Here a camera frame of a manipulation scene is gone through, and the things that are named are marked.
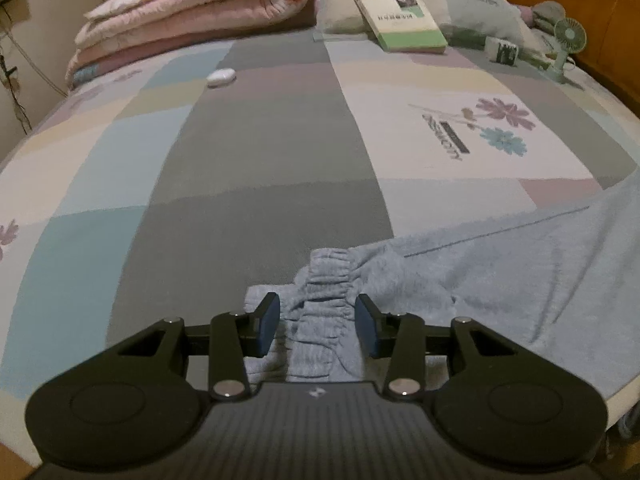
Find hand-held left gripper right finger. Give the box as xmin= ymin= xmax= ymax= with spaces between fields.
xmin=354 ymin=292 xmax=507 ymax=402

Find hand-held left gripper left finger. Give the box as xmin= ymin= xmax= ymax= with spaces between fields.
xmin=117 ymin=291 xmax=282 ymax=402

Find light grey sweatpants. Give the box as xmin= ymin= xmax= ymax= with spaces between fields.
xmin=242 ymin=165 xmax=640 ymax=411

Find patchwork bed sheet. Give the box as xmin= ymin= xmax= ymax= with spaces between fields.
xmin=0 ymin=25 xmax=640 ymax=466

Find small printed box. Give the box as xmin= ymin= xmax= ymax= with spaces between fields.
xmin=484 ymin=36 xmax=523 ymax=67

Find green and white book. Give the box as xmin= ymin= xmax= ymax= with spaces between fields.
xmin=352 ymin=0 xmax=448 ymax=55

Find pink folded quilt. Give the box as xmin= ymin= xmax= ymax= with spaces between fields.
xmin=65 ymin=0 xmax=321 ymax=92

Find large patchwork pillow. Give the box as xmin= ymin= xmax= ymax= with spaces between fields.
xmin=314 ymin=0 xmax=546 ymax=61

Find green handheld fan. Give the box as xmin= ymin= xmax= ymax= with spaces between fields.
xmin=539 ymin=17 xmax=587 ymax=83

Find grey folded cloth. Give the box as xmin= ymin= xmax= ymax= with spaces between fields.
xmin=530 ymin=0 xmax=566 ymax=23

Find wooden headboard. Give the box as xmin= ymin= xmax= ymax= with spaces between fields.
xmin=490 ymin=0 xmax=640 ymax=116

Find black wall cables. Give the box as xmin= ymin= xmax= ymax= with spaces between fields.
xmin=0 ymin=2 xmax=66 ymax=136

